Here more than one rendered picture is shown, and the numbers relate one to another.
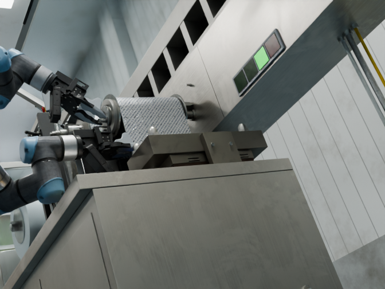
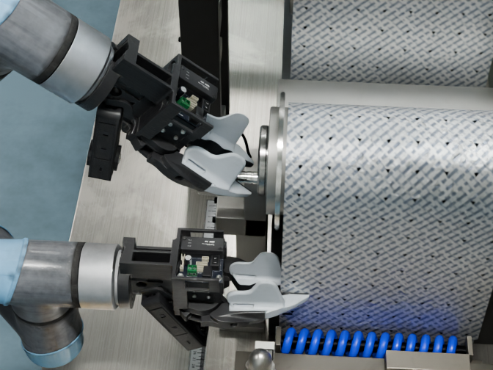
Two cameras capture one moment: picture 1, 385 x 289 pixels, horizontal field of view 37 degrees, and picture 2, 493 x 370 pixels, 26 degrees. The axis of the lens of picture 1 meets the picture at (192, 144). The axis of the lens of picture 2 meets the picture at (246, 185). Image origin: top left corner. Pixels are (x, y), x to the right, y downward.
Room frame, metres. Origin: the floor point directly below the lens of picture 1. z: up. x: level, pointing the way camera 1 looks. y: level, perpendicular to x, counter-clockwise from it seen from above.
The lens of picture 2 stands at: (1.02, -0.23, 2.09)
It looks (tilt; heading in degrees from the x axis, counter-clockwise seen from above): 49 degrees down; 39
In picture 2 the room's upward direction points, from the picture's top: straight up
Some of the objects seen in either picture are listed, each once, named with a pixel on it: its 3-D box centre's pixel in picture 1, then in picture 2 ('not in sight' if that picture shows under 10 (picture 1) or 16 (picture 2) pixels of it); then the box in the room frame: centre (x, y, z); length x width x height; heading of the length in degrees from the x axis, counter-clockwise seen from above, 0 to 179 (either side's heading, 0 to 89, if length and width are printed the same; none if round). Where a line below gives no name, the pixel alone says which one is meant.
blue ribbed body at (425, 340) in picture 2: not in sight; (373, 346); (1.64, 0.08, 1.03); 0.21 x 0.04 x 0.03; 126
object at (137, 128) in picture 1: (162, 141); (385, 287); (1.67, 0.09, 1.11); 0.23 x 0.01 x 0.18; 126
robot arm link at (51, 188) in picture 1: (43, 183); (41, 313); (1.44, 0.43, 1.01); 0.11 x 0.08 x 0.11; 81
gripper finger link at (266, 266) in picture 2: (123, 147); (269, 269); (1.60, 0.21, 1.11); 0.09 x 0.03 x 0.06; 127
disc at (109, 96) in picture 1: (110, 116); (279, 161); (1.64, 0.22, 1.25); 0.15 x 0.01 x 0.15; 36
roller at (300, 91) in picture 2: not in sight; (383, 133); (1.81, 0.20, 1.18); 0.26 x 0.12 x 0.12; 126
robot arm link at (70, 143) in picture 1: (67, 148); (105, 274); (1.48, 0.35, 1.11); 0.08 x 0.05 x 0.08; 36
